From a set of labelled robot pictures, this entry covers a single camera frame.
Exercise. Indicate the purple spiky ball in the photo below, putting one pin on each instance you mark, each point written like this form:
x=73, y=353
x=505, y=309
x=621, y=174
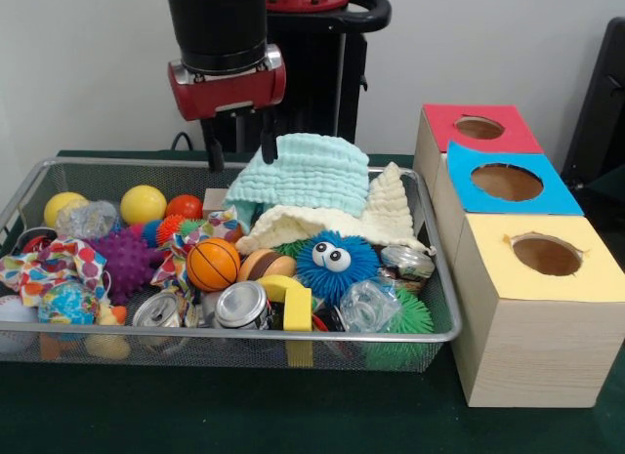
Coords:
x=125, y=267

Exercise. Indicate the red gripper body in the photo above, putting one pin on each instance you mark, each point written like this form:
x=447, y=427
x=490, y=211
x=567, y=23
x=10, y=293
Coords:
x=229, y=95

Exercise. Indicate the cream yellow waffle cloth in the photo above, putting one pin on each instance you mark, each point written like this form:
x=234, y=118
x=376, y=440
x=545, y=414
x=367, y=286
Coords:
x=386, y=215

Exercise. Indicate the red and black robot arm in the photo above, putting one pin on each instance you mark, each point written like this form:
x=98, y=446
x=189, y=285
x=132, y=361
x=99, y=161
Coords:
x=220, y=29

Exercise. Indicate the yellow ball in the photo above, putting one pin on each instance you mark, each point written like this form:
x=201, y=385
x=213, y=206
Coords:
x=61, y=205
x=144, y=205

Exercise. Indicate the small orange basketball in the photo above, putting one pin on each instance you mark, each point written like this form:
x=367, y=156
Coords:
x=213, y=265

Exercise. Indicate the wooden box with three holes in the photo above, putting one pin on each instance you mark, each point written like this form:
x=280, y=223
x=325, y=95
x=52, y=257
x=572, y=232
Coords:
x=537, y=347

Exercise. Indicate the mint green waffle cloth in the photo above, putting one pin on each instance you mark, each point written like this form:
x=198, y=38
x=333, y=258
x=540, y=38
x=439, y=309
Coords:
x=308, y=176

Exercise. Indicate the silver metal can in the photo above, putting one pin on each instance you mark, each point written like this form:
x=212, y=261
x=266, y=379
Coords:
x=240, y=306

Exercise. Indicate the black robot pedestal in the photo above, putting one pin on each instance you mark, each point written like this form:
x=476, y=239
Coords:
x=322, y=83

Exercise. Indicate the dark green table cloth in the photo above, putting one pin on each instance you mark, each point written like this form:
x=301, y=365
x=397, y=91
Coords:
x=244, y=415

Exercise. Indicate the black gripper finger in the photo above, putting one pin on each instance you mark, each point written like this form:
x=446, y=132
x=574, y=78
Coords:
x=213, y=144
x=268, y=132

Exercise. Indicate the black chair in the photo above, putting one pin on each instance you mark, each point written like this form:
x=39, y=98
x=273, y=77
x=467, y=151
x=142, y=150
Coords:
x=601, y=103

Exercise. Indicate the yellow plastic block toy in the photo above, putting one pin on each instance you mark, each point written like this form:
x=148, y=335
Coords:
x=296, y=306

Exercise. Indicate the green spiky ball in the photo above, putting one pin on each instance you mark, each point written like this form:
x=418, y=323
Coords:
x=410, y=317

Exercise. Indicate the blue fuzzy ball with eyes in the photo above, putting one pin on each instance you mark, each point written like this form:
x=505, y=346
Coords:
x=337, y=276

